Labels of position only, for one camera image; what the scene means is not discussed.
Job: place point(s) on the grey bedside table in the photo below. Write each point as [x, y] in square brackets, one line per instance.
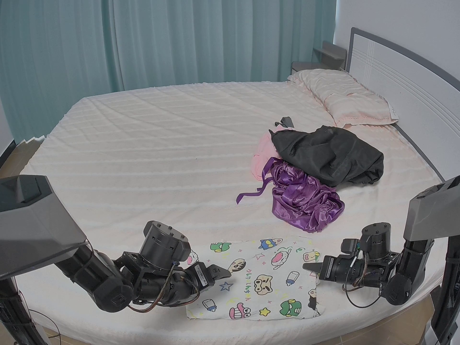
[323, 58]

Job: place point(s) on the bed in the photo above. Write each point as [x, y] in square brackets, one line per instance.
[161, 138]

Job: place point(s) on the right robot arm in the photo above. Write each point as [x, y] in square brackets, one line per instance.
[427, 210]

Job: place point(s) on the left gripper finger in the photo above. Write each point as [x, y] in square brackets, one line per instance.
[219, 271]

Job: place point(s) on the purple satin garment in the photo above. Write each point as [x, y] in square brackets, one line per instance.
[305, 203]

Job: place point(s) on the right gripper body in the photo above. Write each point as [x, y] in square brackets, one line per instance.
[339, 270]

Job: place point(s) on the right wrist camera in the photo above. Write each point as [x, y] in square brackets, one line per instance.
[350, 246]

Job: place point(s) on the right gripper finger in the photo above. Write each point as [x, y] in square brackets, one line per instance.
[313, 267]

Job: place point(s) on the pale pink pillow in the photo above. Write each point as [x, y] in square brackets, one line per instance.
[345, 95]

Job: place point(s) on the black garment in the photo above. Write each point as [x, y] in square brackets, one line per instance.
[323, 153]

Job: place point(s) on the blue-green curtain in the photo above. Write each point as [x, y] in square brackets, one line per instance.
[143, 31]

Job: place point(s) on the pink garment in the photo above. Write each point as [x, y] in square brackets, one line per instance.
[260, 156]

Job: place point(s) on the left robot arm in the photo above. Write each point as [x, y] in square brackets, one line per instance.
[36, 221]

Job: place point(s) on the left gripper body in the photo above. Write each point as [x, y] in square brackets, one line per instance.
[190, 282]

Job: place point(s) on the white printed pyjama top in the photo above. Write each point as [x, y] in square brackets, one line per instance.
[258, 282]

